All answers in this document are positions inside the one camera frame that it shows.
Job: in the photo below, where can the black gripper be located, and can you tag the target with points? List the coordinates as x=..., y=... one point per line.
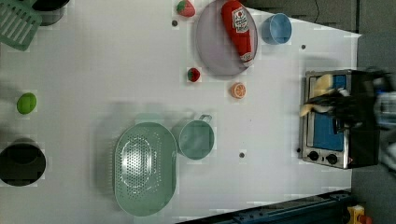
x=357, y=110

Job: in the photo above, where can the peeled plush banana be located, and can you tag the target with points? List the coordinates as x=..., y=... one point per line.
x=322, y=85

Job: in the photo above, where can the black toaster oven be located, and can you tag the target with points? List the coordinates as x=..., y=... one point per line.
x=327, y=141

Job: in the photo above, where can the blue bowl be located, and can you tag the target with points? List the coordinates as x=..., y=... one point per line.
x=276, y=29

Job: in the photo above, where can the orange slice toy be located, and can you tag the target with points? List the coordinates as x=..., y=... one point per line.
x=238, y=90

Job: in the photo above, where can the red ketchup bottle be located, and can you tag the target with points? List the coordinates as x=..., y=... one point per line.
x=235, y=21

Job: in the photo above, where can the red plush strawberry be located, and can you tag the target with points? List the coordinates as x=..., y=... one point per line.
x=193, y=74

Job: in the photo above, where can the green mug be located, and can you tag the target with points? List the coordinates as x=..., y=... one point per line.
x=195, y=137

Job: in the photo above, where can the pink plush strawberry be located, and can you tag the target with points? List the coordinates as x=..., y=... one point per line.
x=185, y=8

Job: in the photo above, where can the green colander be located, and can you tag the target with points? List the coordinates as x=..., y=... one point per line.
x=145, y=174

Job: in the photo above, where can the black cup with spatula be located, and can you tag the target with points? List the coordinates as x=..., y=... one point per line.
x=51, y=11

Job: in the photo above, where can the green lime toy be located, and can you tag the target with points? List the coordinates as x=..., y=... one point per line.
x=26, y=103

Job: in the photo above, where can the black cylinder cup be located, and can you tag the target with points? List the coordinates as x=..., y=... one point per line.
x=22, y=163

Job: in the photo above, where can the green slotted spatula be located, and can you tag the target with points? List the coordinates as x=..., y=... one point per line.
x=19, y=23

